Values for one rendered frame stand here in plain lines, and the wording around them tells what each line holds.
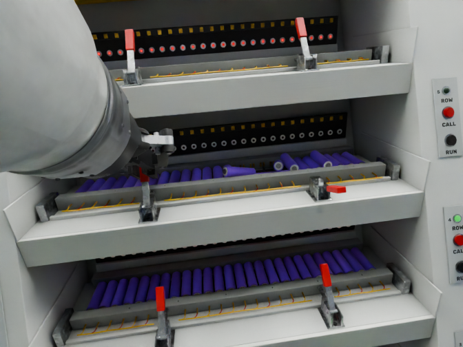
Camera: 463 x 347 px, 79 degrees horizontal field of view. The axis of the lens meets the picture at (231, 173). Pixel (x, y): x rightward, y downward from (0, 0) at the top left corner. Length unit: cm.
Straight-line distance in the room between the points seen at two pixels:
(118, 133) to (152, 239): 26
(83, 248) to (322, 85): 43
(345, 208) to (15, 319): 50
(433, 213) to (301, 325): 27
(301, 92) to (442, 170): 25
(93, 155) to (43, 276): 38
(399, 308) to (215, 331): 30
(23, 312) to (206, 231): 28
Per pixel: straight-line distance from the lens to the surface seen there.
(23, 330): 54
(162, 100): 43
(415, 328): 59
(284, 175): 49
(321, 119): 62
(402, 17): 57
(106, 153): 21
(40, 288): 55
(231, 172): 49
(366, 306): 57
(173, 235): 43
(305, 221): 45
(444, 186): 55
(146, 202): 44
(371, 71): 50
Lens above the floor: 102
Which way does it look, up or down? 2 degrees down
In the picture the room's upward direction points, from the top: 6 degrees counter-clockwise
